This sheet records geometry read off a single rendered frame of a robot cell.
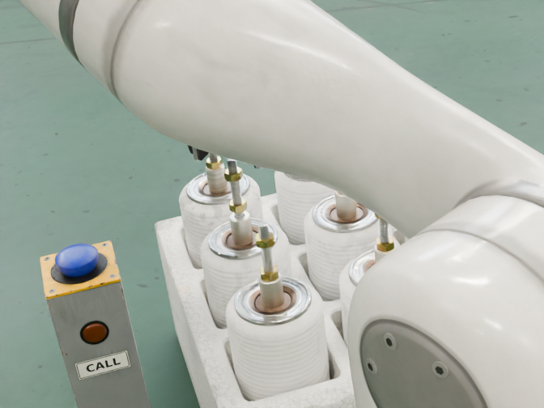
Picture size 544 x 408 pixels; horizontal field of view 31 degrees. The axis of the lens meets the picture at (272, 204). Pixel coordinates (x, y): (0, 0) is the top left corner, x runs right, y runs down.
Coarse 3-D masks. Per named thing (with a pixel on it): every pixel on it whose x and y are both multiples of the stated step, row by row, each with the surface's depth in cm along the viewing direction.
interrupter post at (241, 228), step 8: (232, 216) 102; (248, 216) 102; (232, 224) 102; (240, 224) 102; (248, 224) 102; (232, 232) 103; (240, 232) 102; (248, 232) 103; (240, 240) 103; (248, 240) 103
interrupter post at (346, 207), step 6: (336, 192) 104; (336, 198) 105; (342, 198) 104; (348, 198) 104; (336, 204) 105; (342, 204) 104; (348, 204) 104; (354, 204) 105; (336, 210) 106; (342, 210) 105; (348, 210) 105; (354, 210) 105; (342, 216) 105; (348, 216) 105; (354, 216) 105
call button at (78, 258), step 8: (64, 248) 92; (72, 248) 91; (80, 248) 91; (88, 248) 91; (56, 256) 91; (64, 256) 90; (72, 256) 90; (80, 256) 90; (88, 256) 90; (96, 256) 90; (56, 264) 90; (64, 264) 89; (72, 264) 89; (80, 264) 89; (88, 264) 89; (64, 272) 89; (72, 272) 89; (80, 272) 89; (88, 272) 90
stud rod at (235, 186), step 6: (228, 162) 99; (234, 162) 99; (228, 168) 99; (234, 168) 99; (234, 186) 100; (234, 192) 100; (240, 192) 101; (234, 198) 101; (240, 198) 101; (240, 216) 102
